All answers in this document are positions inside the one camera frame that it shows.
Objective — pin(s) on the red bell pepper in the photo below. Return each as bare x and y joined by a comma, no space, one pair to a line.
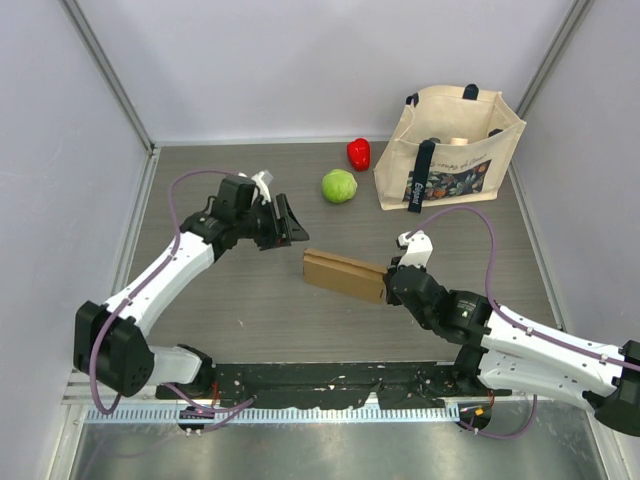
359,154

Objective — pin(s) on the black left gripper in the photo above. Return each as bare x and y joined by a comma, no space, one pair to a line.
291,229

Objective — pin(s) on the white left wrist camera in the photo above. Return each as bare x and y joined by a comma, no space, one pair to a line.
255,188

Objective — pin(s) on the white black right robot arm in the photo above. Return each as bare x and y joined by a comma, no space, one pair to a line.
504,350

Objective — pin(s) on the beige canvas tote bag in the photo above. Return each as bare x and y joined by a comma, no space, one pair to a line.
452,145

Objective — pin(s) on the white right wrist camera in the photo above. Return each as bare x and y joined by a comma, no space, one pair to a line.
416,250

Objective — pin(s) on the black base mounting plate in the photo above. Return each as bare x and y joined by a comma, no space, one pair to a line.
333,386

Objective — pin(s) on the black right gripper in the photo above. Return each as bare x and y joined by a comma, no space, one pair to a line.
391,296

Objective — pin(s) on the green cabbage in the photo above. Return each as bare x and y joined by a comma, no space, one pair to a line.
339,186

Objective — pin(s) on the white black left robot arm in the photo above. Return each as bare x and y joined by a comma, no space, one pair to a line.
110,338

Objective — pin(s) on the white slotted cable duct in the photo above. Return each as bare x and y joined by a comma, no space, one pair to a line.
179,413

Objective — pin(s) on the brown cardboard box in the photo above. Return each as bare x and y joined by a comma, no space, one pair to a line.
345,275

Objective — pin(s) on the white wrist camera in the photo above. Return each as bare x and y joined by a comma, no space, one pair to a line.
255,188
416,250

